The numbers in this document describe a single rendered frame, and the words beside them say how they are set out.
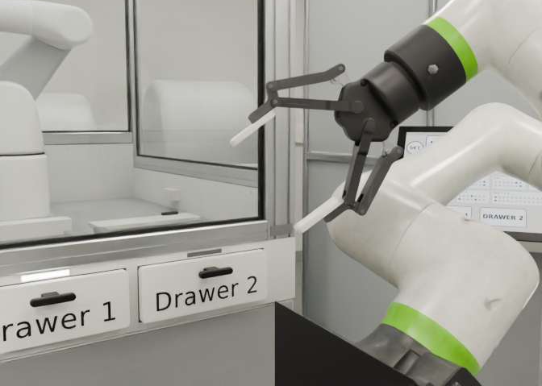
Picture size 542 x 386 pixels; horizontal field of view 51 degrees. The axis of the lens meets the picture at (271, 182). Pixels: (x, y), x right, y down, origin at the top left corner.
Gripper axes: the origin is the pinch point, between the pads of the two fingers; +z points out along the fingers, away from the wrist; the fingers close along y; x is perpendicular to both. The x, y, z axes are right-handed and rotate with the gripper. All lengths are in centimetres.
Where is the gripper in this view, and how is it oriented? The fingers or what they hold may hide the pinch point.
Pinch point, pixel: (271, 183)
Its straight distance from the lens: 70.9
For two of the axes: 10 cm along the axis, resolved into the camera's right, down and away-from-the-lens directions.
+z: -8.0, 6.0, 0.2
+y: -6.0, -7.9, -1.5
